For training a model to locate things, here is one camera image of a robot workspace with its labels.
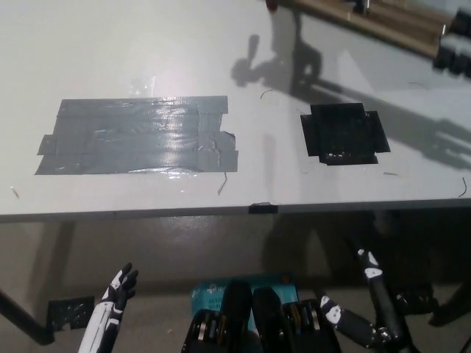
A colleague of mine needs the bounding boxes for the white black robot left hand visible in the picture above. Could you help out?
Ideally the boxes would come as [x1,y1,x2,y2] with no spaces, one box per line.
[78,263,140,353]

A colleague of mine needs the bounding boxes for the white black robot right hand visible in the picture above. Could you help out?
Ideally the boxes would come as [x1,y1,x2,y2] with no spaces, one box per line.
[319,248,408,349]

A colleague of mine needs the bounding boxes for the black ribbed robot torso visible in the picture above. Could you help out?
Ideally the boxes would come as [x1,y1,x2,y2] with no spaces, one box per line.
[181,280,341,353]

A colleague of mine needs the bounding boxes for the black tape patch on floor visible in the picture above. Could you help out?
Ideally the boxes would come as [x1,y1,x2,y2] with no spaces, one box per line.
[47,296,96,330]
[395,285,439,318]

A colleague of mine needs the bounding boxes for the black metal table leg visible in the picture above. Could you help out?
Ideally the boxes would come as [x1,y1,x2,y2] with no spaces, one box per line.
[428,274,471,328]
[0,288,56,346]

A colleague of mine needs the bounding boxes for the teal cardboard router box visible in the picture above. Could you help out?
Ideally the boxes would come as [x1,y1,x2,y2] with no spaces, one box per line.
[189,274,301,332]

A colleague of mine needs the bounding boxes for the small black tape strip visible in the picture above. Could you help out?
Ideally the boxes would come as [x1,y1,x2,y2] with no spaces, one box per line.
[249,202,279,215]

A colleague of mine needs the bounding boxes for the square black tape patch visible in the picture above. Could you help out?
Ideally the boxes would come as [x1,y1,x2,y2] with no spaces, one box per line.
[300,103,392,166]

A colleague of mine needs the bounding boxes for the crumpled clear tape piece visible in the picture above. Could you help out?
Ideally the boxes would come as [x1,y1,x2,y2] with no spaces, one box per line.
[127,76,157,97]

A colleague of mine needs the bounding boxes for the black stacked equipment cases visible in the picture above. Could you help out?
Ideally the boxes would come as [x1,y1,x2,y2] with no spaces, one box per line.
[432,6,471,79]

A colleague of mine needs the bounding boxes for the large grey duct tape patch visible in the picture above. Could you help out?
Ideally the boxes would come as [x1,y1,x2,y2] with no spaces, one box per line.
[35,95,240,177]

